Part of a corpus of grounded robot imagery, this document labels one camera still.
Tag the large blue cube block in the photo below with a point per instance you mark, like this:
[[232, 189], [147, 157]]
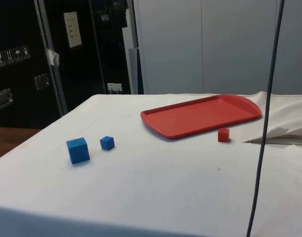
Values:
[[77, 151]]

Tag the red tray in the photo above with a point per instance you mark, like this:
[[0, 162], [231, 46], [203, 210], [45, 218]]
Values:
[[200, 116]]

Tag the small blue cube block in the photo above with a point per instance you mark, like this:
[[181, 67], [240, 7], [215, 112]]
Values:
[[107, 143]]

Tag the small red cube block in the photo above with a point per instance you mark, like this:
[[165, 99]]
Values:
[[223, 135]]

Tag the pale locker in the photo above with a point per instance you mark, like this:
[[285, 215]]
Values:
[[215, 47]]

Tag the black cabinet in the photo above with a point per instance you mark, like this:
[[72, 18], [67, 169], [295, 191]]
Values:
[[24, 61]]

